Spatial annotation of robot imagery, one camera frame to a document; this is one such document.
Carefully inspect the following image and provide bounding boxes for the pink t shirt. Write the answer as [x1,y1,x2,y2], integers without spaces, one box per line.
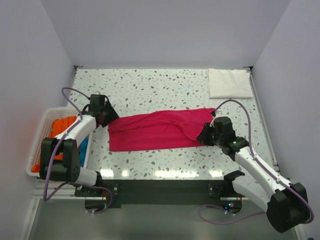
[108,108,215,152]

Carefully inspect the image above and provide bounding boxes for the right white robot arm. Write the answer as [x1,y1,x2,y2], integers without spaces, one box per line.
[196,116,314,233]

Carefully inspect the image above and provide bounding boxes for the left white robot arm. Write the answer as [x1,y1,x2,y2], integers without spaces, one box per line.
[39,94,119,196]

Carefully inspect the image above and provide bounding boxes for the blue t shirt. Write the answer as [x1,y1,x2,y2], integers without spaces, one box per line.
[78,137,89,167]

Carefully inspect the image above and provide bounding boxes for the orange t shirt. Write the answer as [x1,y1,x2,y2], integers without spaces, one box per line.
[31,116,77,173]

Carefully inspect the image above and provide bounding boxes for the folded white t shirt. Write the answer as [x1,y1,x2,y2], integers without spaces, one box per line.
[207,68,253,99]

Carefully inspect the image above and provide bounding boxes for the white plastic basket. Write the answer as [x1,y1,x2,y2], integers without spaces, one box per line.
[26,107,93,177]

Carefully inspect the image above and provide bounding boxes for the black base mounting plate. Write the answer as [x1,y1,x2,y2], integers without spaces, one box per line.
[73,178,243,210]

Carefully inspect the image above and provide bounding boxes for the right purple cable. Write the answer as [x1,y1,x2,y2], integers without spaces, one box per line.
[197,99,315,225]

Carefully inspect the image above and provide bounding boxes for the purple cable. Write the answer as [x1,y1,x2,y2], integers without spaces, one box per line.
[43,87,115,215]
[197,99,315,225]

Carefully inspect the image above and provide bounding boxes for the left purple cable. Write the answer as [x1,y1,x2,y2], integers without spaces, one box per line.
[43,87,115,215]

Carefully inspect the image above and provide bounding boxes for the aluminium rail frame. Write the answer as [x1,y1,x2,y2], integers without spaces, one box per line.
[27,68,304,240]

